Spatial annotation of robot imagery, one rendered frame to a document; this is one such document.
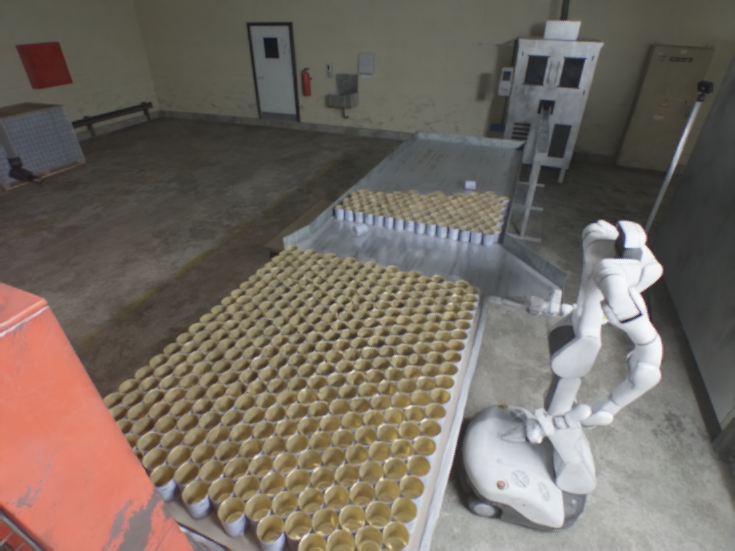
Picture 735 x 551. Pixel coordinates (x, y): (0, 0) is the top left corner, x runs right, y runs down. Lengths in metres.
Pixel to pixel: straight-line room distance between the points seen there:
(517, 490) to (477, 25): 7.36
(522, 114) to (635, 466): 5.14
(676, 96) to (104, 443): 8.05
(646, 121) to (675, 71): 0.77
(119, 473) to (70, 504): 0.06
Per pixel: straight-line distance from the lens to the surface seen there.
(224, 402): 1.49
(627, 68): 8.30
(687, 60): 8.06
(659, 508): 3.00
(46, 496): 0.59
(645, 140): 8.18
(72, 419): 0.55
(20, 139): 8.54
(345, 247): 2.42
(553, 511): 2.43
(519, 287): 2.22
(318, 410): 1.43
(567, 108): 6.83
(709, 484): 3.28
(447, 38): 8.35
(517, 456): 2.46
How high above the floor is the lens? 2.29
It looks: 34 degrees down
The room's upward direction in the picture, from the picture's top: straight up
